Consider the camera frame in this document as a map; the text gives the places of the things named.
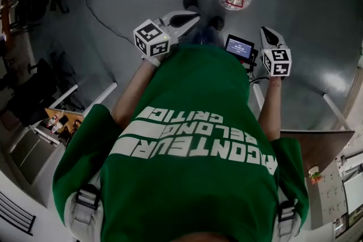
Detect person's black shoe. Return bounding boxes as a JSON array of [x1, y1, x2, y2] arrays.
[[211, 16, 225, 31], [183, 0, 199, 11]]

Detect person's grey jeans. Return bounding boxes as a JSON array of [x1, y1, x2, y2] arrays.
[[181, 5, 225, 46]]

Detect white wristband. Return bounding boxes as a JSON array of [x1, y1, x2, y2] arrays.
[[141, 55, 162, 67]]

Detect black power cable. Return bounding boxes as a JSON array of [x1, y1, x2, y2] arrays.
[[86, 0, 136, 45]]

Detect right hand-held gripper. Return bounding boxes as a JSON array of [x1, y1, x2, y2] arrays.
[[260, 26, 292, 77]]

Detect person's black left shoe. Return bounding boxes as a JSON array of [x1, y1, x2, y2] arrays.
[[183, 0, 199, 11]]

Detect light wooden table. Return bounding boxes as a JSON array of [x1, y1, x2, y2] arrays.
[[33, 82, 119, 145]]

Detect black device cable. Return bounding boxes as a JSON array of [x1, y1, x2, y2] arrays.
[[240, 49, 270, 84]]

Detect dark wooden table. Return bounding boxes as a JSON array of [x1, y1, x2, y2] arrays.
[[252, 83, 355, 178]]

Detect patterned brown handbag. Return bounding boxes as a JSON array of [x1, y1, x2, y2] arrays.
[[58, 118, 83, 148]]

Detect person's black right shoe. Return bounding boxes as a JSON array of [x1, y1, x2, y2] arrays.
[[211, 16, 225, 31]]

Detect person's right forearm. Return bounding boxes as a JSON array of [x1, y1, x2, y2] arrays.
[[257, 76, 283, 142]]

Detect black office chair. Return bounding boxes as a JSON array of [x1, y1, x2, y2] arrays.
[[0, 0, 70, 35], [7, 58, 77, 127]]

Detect small black screen device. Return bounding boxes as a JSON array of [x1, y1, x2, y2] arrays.
[[225, 34, 255, 60]]

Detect grey shoulder strap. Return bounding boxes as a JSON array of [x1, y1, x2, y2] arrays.
[[273, 198, 301, 242], [64, 184, 104, 242]]

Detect small potted plant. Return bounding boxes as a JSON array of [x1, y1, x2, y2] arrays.
[[307, 166, 323, 185]]

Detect person in green shirt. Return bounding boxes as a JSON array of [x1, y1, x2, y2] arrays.
[[52, 44, 310, 242]]

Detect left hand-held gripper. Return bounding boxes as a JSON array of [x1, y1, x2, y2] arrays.
[[133, 10, 201, 60]]

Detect person's left forearm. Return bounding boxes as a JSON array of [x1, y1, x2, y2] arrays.
[[111, 58, 159, 130]]

